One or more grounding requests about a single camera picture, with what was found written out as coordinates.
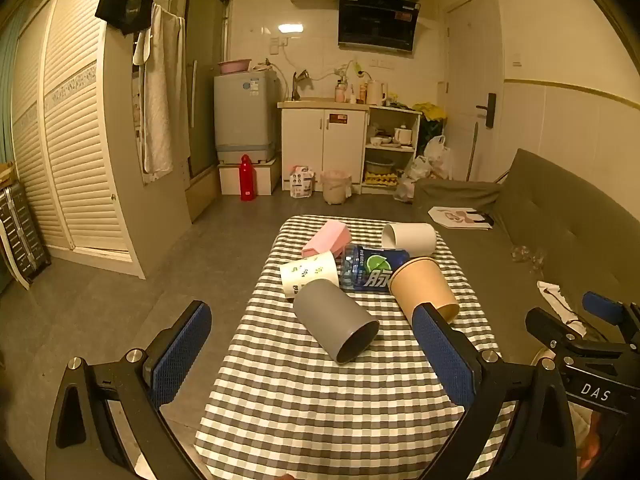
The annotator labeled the white washing machine stand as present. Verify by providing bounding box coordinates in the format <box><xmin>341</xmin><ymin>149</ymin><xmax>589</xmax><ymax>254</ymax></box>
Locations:
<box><xmin>218</xmin><ymin>157</ymin><xmax>282</xmax><ymax>196</ymax></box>

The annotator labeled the white printed cup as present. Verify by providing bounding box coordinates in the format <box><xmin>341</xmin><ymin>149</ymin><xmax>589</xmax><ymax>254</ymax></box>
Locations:
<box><xmin>279</xmin><ymin>251</ymin><xmax>341</xmax><ymax>302</ymax></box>

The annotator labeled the green sofa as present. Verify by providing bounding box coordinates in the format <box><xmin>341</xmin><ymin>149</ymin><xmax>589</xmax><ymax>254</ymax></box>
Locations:
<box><xmin>414</xmin><ymin>148</ymin><xmax>640</xmax><ymax>353</ymax></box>

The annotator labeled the yellow bag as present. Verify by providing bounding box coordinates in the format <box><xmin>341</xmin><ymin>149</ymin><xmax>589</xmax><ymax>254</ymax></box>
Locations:
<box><xmin>412</xmin><ymin>101</ymin><xmax>448</xmax><ymax>124</ymax></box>

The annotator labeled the grey washing machine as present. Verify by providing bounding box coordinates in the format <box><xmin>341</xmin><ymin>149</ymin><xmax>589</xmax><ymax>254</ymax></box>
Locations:
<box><xmin>214</xmin><ymin>71</ymin><xmax>281</xmax><ymax>165</ymax></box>

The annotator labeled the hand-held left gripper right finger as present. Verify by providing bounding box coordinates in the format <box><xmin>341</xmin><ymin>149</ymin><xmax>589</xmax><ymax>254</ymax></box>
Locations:
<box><xmin>411</xmin><ymin>302</ymin><xmax>578</xmax><ymax>480</ymax></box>

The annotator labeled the white plastic bag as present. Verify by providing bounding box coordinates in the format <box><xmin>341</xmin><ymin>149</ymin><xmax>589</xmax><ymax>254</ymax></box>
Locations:
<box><xmin>422</xmin><ymin>135</ymin><xmax>454</xmax><ymax>180</ymax></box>

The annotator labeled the white louvered wardrobe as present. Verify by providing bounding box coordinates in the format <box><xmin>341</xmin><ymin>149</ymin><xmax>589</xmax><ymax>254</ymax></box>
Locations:
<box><xmin>10</xmin><ymin>0</ymin><xmax>194</xmax><ymax>279</ymax></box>

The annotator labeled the red bottle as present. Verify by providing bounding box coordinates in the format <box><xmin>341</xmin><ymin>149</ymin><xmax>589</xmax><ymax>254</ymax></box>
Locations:
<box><xmin>239</xmin><ymin>154</ymin><xmax>256</xmax><ymax>202</ymax></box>

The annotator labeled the pink cup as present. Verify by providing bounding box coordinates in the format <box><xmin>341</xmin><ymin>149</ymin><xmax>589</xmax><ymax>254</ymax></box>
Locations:
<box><xmin>301</xmin><ymin>220</ymin><xmax>352</xmax><ymax>259</ymax></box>

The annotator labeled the broom stick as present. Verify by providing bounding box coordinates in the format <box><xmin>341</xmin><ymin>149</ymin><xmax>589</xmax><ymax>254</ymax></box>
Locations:
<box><xmin>466</xmin><ymin>122</ymin><xmax>480</xmax><ymax>182</ymax></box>

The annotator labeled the person's right hand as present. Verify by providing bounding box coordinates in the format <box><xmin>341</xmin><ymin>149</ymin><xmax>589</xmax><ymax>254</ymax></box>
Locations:
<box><xmin>577</xmin><ymin>410</ymin><xmax>640</xmax><ymax>480</ymax></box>

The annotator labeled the white door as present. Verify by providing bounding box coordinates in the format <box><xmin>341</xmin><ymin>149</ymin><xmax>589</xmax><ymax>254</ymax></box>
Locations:
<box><xmin>444</xmin><ymin>0</ymin><xmax>504</xmax><ymax>183</ymax></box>

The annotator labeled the white sink cabinet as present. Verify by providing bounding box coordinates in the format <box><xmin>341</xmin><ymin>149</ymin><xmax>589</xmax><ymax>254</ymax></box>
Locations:
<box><xmin>278</xmin><ymin>99</ymin><xmax>370</xmax><ymax>192</ymax></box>

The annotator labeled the black door handle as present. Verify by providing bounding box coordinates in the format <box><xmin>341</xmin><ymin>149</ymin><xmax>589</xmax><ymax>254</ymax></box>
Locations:
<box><xmin>476</xmin><ymin>92</ymin><xmax>497</xmax><ymax>129</ymax></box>

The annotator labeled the dark suitcase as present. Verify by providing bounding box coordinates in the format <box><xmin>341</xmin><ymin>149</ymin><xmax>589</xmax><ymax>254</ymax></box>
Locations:
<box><xmin>0</xmin><ymin>182</ymin><xmax>53</xmax><ymax>287</ymax></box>

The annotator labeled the white open shelf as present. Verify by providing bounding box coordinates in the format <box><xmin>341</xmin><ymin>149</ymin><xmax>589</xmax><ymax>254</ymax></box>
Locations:
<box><xmin>361</xmin><ymin>106</ymin><xmax>423</xmax><ymax>195</ymax></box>

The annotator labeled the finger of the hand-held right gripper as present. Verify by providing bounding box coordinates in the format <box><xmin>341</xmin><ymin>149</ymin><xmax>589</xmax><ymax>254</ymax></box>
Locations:
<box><xmin>581</xmin><ymin>291</ymin><xmax>640</xmax><ymax>346</ymax></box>
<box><xmin>525</xmin><ymin>306</ymin><xmax>590</xmax><ymax>356</ymax></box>

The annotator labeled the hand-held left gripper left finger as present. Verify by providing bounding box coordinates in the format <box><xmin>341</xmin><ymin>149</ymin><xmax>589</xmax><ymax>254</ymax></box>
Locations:
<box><xmin>46</xmin><ymin>300</ymin><xmax>213</xmax><ymax>480</ymax></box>

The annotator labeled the plain white cup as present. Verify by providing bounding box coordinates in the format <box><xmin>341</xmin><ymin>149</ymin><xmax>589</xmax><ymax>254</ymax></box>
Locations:
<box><xmin>381</xmin><ymin>222</ymin><xmax>437</xmax><ymax>258</ymax></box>

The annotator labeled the checkered tablecloth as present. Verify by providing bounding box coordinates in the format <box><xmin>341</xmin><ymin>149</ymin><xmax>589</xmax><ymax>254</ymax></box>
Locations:
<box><xmin>194</xmin><ymin>215</ymin><xmax>516</xmax><ymax>480</ymax></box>

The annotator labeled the clear plastic floor bag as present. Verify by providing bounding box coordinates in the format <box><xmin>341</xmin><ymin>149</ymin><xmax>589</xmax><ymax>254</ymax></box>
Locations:
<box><xmin>393</xmin><ymin>155</ymin><xmax>426</xmax><ymax>204</ymax></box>

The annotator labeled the brown paper cup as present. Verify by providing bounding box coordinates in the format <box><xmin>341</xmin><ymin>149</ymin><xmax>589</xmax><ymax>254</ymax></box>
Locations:
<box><xmin>389</xmin><ymin>255</ymin><xmax>461</xmax><ymax>328</ymax></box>

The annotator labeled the white printed floor bag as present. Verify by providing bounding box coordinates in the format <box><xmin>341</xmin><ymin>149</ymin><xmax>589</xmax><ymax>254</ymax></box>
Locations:
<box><xmin>289</xmin><ymin>165</ymin><xmax>316</xmax><ymax>199</ymax></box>

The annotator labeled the crumpled clear plastic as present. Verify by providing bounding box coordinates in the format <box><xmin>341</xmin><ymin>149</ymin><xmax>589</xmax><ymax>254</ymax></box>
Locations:
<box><xmin>510</xmin><ymin>244</ymin><xmax>547</xmax><ymax>267</ymax></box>

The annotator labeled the small trash bin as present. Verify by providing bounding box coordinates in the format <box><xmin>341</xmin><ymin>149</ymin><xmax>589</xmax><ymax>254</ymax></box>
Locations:
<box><xmin>320</xmin><ymin>170</ymin><xmax>353</xmax><ymax>205</ymax></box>

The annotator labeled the black range hood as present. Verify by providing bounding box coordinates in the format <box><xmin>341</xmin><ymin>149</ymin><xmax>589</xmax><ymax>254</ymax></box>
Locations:
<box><xmin>337</xmin><ymin>0</ymin><xmax>421</xmax><ymax>54</ymax></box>

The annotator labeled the blue plastic bottle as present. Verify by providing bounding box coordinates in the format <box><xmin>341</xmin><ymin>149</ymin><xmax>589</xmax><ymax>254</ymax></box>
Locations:
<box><xmin>340</xmin><ymin>244</ymin><xmax>412</xmax><ymax>295</ymax></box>

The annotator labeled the white paper sheet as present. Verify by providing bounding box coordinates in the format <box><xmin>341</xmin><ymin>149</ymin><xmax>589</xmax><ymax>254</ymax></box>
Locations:
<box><xmin>537</xmin><ymin>280</ymin><xmax>587</xmax><ymax>332</ymax></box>

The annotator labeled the white hanging towel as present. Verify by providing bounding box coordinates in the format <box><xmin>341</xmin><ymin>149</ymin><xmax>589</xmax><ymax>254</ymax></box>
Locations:
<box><xmin>141</xmin><ymin>4</ymin><xmax>187</xmax><ymax>184</ymax></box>

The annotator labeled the white kettle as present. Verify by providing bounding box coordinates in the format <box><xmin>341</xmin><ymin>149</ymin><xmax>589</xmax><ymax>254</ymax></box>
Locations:
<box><xmin>367</xmin><ymin>79</ymin><xmax>389</xmax><ymax>107</ymax></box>

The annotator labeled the black hanging bag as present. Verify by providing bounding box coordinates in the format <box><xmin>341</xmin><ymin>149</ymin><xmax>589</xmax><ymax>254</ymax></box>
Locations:
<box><xmin>95</xmin><ymin>0</ymin><xmax>154</xmax><ymax>37</ymax></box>

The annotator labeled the metal faucet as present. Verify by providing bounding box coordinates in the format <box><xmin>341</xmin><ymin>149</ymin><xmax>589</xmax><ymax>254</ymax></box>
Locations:
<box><xmin>291</xmin><ymin>70</ymin><xmax>312</xmax><ymax>102</ymax></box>

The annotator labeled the grey cup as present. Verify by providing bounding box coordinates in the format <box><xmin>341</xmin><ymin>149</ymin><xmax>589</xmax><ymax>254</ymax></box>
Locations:
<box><xmin>292</xmin><ymin>278</ymin><xmax>381</xmax><ymax>366</ymax></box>

